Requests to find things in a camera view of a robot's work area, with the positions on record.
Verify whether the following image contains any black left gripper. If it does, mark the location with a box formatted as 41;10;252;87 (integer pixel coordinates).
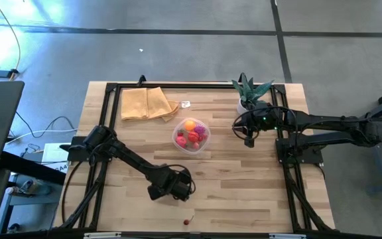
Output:
147;165;194;202

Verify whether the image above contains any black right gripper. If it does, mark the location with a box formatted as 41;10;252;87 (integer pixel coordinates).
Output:
234;108;281;149

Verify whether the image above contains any clear plastic tupperware container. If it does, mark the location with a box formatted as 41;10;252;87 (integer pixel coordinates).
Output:
172;117;211;156

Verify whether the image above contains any green plant in white pot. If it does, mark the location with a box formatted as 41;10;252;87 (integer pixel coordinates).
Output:
231;72;275;116

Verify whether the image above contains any yellow folded cloth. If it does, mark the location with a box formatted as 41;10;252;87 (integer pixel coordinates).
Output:
120;86;180;123

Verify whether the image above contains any white cardboard box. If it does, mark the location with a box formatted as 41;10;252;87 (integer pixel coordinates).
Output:
41;142;70;173

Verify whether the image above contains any black desk beam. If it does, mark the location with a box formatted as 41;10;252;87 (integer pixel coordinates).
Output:
0;151;68;186

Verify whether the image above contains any blue-grey shelf cart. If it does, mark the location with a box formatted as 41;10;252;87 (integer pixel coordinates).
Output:
0;172;62;235

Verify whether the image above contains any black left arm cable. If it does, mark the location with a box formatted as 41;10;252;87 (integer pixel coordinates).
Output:
162;163;198;196

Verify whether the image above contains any black aluminium table frame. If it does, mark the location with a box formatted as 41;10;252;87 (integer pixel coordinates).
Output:
58;81;336;233

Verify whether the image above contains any white metal bracket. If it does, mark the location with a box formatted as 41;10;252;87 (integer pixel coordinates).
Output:
83;232;122;239
269;233;308;239

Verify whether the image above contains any white floor cable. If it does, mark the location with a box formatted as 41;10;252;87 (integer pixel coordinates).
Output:
7;128;79;144

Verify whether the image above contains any black floor cable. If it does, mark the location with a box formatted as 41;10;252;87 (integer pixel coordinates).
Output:
14;111;76;140

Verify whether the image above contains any yellow floor cable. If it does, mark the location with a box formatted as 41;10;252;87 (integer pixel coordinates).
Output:
0;0;21;81

